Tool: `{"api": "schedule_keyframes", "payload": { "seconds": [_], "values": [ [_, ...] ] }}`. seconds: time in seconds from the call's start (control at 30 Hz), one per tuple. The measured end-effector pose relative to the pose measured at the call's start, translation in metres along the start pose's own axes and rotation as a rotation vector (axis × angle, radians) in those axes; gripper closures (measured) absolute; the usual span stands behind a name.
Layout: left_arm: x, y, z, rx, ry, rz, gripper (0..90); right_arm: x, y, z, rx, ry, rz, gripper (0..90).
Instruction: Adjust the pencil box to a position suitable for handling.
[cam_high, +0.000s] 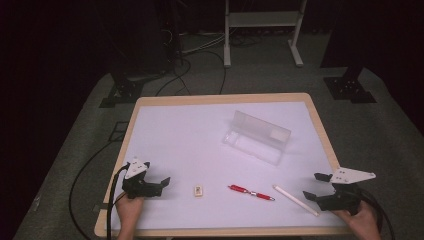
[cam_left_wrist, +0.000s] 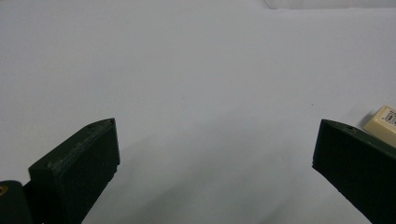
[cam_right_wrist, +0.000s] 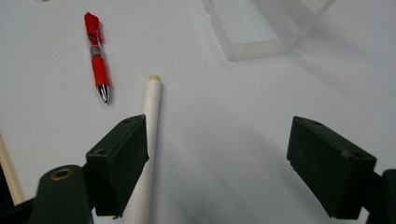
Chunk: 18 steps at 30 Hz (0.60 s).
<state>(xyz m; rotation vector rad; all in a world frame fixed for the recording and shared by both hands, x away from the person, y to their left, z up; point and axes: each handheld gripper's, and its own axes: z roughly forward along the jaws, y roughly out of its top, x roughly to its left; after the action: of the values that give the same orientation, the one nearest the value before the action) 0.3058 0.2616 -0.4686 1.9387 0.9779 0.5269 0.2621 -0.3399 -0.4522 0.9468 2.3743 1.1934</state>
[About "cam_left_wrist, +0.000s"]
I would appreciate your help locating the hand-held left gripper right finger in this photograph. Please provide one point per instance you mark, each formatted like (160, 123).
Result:
(358, 168)

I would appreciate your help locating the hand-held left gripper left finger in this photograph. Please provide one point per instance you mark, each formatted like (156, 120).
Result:
(74, 174)

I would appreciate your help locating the cream eraser with label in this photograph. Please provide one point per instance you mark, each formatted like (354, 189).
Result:
(379, 125)

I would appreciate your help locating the white box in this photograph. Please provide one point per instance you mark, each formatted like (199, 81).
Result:
(327, 3)

